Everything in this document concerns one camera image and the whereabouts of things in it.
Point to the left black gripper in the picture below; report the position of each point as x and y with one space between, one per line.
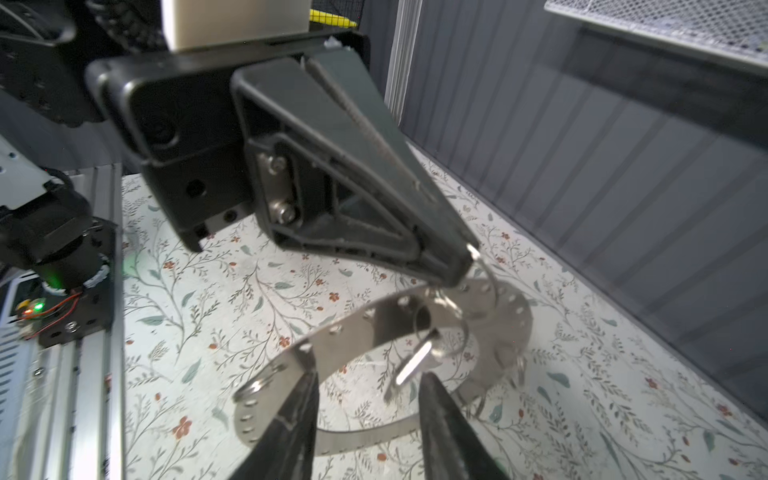
174 110

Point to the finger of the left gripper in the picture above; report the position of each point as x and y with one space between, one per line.
394 169

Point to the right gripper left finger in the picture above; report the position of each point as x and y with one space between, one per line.
286 450

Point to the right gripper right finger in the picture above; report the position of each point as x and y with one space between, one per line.
450 447

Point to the metal perforated ring disc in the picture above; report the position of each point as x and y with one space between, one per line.
355 359

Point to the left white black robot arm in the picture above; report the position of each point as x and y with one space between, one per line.
46 47

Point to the yellow marker in basket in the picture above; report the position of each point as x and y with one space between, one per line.
329 19

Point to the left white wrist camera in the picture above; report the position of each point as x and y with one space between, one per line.
192 24

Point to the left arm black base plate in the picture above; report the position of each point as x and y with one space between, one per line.
74 295

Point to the white mesh wall basket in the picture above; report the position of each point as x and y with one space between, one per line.
733 32

